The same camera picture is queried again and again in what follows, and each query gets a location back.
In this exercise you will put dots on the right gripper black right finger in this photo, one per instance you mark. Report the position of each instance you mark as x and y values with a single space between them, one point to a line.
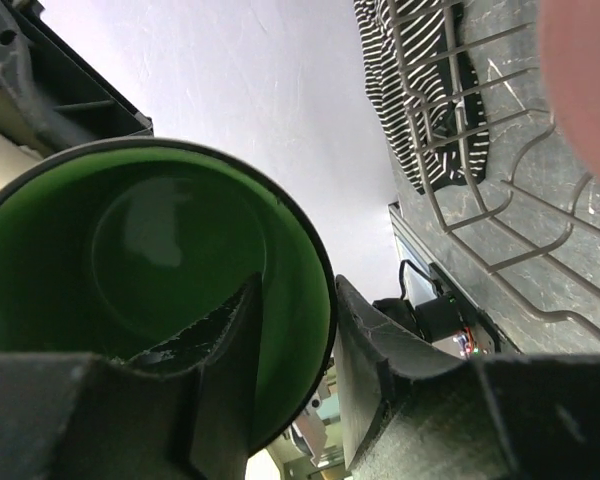
411 411

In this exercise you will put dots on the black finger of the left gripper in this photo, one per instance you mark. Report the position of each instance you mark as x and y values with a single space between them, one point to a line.
55 100

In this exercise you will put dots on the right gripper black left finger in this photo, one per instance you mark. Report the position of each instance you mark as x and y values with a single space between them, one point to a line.
180 410

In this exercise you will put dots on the christmas mug green inside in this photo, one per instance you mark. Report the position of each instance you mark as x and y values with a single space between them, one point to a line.
115 246

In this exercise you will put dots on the grey wire dish rack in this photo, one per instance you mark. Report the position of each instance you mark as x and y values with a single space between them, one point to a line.
489 190

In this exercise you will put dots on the salmon pink plastic cup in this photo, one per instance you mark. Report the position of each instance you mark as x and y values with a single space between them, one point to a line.
569 51

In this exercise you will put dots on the striped cloth garment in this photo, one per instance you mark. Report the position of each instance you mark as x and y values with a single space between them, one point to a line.
427 103

